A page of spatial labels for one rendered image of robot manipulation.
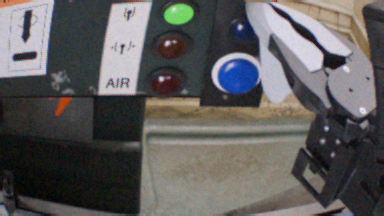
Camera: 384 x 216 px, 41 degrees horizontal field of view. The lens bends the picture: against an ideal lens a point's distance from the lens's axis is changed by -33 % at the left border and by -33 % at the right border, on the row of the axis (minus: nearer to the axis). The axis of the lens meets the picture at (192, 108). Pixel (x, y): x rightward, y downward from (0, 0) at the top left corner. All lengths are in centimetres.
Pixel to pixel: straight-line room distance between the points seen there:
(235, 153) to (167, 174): 20
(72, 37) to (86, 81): 5
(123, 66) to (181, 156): 142
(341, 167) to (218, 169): 151
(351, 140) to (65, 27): 23
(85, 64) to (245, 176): 142
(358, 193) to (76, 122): 107
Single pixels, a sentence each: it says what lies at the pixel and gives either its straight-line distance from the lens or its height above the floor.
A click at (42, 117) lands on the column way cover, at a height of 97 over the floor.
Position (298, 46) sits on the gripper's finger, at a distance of 41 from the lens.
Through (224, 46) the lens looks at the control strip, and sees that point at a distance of 49.
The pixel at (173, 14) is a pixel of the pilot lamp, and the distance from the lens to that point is 46.
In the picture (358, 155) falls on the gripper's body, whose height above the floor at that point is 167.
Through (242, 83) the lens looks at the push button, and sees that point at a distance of 51.
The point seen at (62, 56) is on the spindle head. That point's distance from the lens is 49.
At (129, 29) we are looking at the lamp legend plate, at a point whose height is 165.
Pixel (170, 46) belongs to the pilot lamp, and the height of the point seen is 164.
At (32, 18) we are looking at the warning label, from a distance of 46.
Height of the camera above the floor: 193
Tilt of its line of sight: 41 degrees down
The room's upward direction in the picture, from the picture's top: 10 degrees clockwise
